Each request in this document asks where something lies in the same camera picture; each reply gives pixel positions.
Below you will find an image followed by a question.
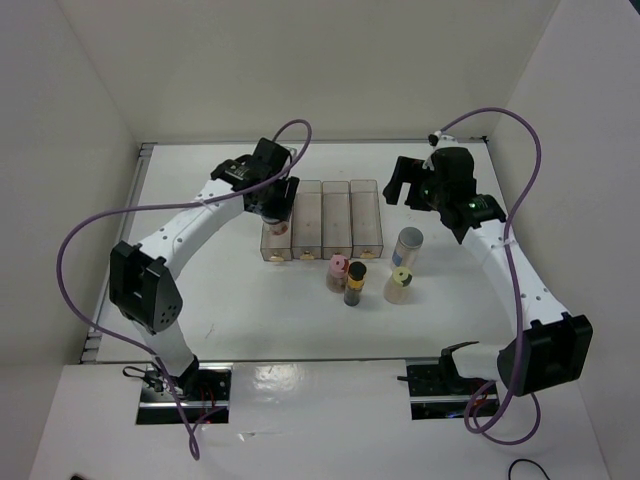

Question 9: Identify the silver lid blue label jar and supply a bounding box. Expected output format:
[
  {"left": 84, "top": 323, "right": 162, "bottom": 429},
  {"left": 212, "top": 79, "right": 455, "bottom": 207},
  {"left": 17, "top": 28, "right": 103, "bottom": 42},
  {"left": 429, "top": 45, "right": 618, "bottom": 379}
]
[{"left": 391, "top": 227, "right": 424, "bottom": 268}]

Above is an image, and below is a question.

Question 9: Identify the red label spice jar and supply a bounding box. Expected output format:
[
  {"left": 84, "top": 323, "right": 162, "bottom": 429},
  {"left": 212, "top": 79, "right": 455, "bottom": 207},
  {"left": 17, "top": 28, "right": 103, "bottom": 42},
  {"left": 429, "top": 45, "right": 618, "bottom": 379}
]
[{"left": 262, "top": 216, "right": 289, "bottom": 236}]

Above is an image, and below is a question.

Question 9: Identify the yellow lid spice bottle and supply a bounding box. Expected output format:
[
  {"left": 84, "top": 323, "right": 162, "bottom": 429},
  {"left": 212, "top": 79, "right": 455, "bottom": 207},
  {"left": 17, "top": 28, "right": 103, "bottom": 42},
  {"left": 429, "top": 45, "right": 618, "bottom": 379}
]
[{"left": 383, "top": 266, "right": 413, "bottom": 304}]

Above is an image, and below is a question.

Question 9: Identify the black cap gold bottle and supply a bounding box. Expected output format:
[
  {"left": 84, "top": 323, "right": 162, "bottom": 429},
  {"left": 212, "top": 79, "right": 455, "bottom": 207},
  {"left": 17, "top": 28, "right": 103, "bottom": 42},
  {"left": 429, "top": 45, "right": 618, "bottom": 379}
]
[{"left": 343, "top": 261, "right": 367, "bottom": 307}]

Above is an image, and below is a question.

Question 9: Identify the pink lid spice bottle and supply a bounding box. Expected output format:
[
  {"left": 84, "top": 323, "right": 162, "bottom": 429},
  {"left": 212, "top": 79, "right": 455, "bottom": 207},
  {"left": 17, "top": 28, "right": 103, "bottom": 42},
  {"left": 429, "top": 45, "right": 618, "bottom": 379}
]
[{"left": 326, "top": 254, "right": 349, "bottom": 293}]

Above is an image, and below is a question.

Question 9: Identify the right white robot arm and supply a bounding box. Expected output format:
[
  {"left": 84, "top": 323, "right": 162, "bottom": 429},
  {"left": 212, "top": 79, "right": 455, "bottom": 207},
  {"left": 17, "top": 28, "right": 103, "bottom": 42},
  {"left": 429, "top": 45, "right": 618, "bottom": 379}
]
[{"left": 383, "top": 147, "right": 593, "bottom": 397}]

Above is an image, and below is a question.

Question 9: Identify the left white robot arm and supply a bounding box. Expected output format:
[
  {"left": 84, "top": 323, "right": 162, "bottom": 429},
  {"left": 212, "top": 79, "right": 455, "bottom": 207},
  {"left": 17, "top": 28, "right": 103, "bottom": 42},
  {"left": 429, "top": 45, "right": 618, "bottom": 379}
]
[{"left": 109, "top": 138, "right": 299, "bottom": 400}]

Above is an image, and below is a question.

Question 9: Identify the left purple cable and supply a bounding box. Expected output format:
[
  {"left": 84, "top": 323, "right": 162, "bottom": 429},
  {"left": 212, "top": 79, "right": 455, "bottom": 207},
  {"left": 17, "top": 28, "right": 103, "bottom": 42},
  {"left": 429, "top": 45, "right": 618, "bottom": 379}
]
[{"left": 55, "top": 118, "right": 314, "bottom": 461}]

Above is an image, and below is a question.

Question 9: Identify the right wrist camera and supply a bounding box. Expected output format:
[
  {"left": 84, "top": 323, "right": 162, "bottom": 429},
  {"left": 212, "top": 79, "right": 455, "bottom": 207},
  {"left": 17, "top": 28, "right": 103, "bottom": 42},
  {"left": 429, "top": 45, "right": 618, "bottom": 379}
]
[{"left": 427, "top": 130, "right": 443, "bottom": 147}]

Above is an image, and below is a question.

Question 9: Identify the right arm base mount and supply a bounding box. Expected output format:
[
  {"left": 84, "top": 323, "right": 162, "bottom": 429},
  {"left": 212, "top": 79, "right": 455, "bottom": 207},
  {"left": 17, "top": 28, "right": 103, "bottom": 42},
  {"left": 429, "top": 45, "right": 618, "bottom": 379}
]
[{"left": 397, "top": 358, "right": 486, "bottom": 421}]

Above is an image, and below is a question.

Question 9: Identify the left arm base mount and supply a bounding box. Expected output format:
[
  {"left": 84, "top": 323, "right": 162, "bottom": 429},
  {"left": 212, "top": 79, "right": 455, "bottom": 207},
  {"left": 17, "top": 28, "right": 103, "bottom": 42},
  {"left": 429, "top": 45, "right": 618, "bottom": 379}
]
[{"left": 122, "top": 363, "right": 232, "bottom": 425}]

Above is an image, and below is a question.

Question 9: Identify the black cable loop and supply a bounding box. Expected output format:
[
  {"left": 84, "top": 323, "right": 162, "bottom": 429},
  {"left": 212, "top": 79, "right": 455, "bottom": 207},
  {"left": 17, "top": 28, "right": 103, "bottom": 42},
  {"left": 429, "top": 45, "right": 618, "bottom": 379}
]
[{"left": 508, "top": 458, "right": 551, "bottom": 480}]

